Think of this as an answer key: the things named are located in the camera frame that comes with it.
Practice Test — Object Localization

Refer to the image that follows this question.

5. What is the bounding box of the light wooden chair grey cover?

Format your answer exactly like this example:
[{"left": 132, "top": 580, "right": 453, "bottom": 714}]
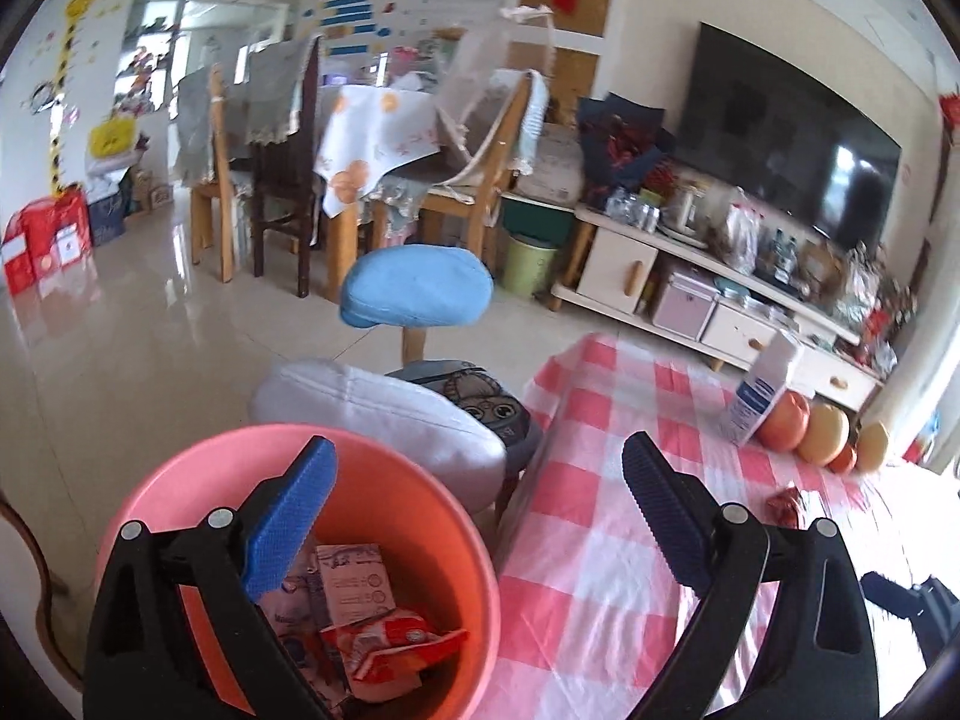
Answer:
[{"left": 175, "top": 63, "right": 250, "bottom": 284}]

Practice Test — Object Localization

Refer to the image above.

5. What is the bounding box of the white drink container blue label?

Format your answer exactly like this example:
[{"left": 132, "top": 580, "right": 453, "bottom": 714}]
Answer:
[{"left": 723, "top": 329, "right": 806, "bottom": 448}]

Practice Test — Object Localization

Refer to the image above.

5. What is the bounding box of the clear plastic bag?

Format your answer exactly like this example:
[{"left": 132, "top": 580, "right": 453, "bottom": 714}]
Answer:
[{"left": 718, "top": 197, "right": 764, "bottom": 276}]

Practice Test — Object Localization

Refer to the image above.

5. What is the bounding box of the giraffe height wall sticker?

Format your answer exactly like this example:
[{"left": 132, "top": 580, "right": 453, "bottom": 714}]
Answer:
[{"left": 43, "top": 0, "right": 107, "bottom": 201}]

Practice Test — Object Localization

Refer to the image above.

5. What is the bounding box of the red snack packet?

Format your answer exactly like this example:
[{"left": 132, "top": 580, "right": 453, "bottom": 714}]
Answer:
[{"left": 321, "top": 610, "right": 470, "bottom": 704}]

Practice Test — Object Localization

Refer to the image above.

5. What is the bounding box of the red apple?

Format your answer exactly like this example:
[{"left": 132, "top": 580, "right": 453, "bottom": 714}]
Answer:
[{"left": 754, "top": 390, "right": 812, "bottom": 455}]

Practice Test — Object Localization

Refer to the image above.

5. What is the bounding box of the white bedding bag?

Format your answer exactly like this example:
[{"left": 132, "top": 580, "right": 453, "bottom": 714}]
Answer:
[{"left": 516, "top": 123, "right": 587, "bottom": 205}]

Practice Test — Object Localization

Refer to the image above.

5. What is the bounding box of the dark wooden chair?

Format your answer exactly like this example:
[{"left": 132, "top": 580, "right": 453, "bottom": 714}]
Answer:
[{"left": 246, "top": 33, "right": 325, "bottom": 299}]

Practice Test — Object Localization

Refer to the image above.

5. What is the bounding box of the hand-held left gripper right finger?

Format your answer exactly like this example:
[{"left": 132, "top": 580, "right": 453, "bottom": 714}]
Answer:
[{"left": 621, "top": 431, "right": 881, "bottom": 720}]

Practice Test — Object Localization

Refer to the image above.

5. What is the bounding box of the pink storage box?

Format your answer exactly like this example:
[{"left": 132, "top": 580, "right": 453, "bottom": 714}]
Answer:
[{"left": 650, "top": 268, "right": 722, "bottom": 343}]

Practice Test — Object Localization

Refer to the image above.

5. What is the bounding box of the small yellow pear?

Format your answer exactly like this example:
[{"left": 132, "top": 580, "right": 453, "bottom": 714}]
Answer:
[{"left": 854, "top": 420, "right": 894, "bottom": 476}]

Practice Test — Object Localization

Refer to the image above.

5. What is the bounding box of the grey cushion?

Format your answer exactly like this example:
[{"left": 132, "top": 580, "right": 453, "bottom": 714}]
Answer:
[{"left": 247, "top": 359, "right": 510, "bottom": 519}]

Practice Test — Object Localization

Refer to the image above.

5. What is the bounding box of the dark green container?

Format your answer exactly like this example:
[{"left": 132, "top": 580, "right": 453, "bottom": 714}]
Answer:
[{"left": 500, "top": 193, "right": 576, "bottom": 246}]

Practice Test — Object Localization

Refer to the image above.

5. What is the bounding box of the light wooden chair with towel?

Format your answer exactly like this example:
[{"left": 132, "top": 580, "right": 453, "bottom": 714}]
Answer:
[{"left": 418, "top": 69, "right": 554, "bottom": 242}]

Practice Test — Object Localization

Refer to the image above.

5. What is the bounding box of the light green waste bin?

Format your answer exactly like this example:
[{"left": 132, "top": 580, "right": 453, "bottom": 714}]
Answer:
[{"left": 500, "top": 230, "right": 560, "bottom": 298}]

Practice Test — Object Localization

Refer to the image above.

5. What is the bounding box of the large yellow pear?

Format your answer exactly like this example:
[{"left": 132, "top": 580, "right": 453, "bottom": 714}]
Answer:
[{"left": 796, "top": 403, "right": 851, "bottom": 467}]

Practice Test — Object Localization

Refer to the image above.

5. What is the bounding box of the mesh food cover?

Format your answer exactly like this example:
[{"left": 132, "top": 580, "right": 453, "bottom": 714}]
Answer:
[{"left": 433, "top": 3, "right": 561, "bottom": 190}]

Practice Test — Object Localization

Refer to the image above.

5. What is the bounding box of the dark blue wrapped bouquet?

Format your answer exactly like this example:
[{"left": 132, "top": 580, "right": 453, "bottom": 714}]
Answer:
[{"left": 575, "top": 91, "right": 677, "bottom": 212}]

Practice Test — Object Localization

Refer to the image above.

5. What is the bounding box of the pink plastic bucket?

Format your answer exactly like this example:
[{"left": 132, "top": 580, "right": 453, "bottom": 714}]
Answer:
[{"left": 97, "top": 424, "right": 502, "bottom": 720}]

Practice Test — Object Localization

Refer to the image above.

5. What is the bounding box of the white carton blue print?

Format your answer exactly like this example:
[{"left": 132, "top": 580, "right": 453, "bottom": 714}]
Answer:
[{"left": 310, "top": 543, "right": 399, "bottom": 628}]

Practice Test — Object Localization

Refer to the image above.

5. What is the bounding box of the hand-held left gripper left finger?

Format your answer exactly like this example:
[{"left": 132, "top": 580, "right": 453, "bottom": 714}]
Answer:
[{"left": 82, "top": 435, "right": 340, "bottom": 720}]

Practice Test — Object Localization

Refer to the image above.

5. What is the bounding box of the yellow plastic bag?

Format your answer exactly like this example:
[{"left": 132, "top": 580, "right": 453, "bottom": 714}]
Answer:
[{"left": 88, "top": 115, "right": 141, "bottom": 160}]

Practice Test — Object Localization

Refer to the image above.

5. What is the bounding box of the cartoon face cushion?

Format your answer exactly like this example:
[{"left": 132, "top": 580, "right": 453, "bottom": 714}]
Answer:
[{"left": 385, "top": 359, "right": 545, "bottom": 482}]

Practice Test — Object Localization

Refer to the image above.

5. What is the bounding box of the black television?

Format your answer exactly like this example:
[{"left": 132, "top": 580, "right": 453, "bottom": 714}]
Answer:
[{"left": 670, "top": 20, "right": 904, "bottom": 253}]

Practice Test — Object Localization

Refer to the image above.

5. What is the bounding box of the blue padded stool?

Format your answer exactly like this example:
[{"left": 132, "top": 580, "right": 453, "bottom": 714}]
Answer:
[{"left": 340, "top": 245, "right": 495, "bottom": 369}]

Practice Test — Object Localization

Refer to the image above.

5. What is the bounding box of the small red wrapper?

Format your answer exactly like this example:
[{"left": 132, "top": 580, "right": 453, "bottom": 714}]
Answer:
[{"left": 766, "top": 485, "right": 806, "bottom": 528}]

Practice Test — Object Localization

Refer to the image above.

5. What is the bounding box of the blue printed box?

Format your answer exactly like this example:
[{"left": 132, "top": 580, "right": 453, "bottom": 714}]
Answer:
[{"left": 88, "top": 178, "right": 130, "bottom": 246}]

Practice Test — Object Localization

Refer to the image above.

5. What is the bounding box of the red white checked tablecloth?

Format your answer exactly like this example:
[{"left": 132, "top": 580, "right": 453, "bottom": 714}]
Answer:
[{"left": 472, "top": 331, "right": 960, "bottom": 720}]

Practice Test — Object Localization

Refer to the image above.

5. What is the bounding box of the red gift box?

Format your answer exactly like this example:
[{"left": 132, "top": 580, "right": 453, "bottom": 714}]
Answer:
[
  {"left": 1, "top": 197, "right": 62, "bottom": 296},
  {"left": 43, "top": 183, "right": 96, "bottom": 269}
]

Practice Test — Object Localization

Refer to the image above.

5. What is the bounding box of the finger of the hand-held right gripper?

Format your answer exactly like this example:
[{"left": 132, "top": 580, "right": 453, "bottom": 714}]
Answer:
[
  {"left": 860, "top": 571, "right": 914, "bottom": 617},
  {"left": 910, "top": 575, "right": 960, "bottom": 665}
]

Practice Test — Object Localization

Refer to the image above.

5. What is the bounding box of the white kitchen appliance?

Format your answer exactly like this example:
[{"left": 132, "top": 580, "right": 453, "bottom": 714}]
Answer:
[{"left": 666, "top": 178, "right": 711, "bottom": 242}]

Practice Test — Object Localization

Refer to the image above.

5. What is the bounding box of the white television cabinet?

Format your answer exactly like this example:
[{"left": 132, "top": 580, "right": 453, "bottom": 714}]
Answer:
[{"left": 550, "top": 201, "right": 887, "bottom": 415}]

